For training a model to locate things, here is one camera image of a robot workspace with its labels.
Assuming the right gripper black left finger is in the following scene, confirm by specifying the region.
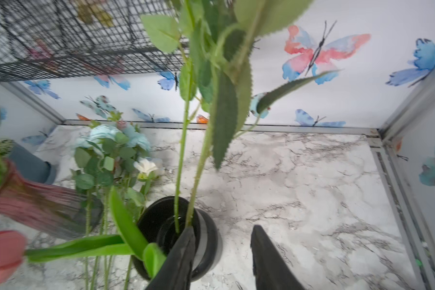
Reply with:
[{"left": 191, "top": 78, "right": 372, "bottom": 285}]
[{"left": 146, "top": 227, "right": 195, "bottom": 290}]

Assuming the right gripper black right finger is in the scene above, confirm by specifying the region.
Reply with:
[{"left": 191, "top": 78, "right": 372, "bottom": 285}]
[{"left": 251, "top": 225, "right": 305, "bottom": 290}]

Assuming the pale blue white rose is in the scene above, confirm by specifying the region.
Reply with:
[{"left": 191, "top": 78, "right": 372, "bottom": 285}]
[{"left": 123, "top": 157, "right": 160, "bottom": 290}]

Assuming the light blue flower bunch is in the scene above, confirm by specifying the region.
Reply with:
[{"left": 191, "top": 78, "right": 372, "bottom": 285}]
[{"left": 72, "top": 121, "right": 153, "bottom": 290}]

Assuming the black ribbed vase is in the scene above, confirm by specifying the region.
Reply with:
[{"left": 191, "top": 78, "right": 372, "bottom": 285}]
[{"left": 137, "top": 196, "right": 223, "bottom": 282}]

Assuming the pink ribbed glass vase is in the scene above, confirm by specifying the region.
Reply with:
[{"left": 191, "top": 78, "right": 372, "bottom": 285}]
[{"left": 0, "top": 161, "right": 104, "bottom": 240}]

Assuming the cream tulip bud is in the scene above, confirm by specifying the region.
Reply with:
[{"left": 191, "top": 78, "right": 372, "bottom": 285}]
[{"left": 25, "top": 187, "right": 166, "bottom": 279}]

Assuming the red tulip flower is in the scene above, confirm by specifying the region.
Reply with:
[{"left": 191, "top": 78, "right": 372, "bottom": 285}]
[{"left": 0, "top": 230, "right": 27, "bottom": 284}]

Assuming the blue plant pot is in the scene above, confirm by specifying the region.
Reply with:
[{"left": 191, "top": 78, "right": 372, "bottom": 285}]
[{"left": 8, "top": 144, "right": 56, "bottom": 184}]

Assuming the yellow rose flower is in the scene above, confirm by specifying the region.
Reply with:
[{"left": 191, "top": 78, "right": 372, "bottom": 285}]
[{"left": 172, "top": 1, "right": 204, "bottom": 234}]

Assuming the black wire wall basket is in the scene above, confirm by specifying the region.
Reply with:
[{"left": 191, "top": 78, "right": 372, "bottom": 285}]
[{"left": 0, "top": 1, "right": 183, "bottom": 82}]

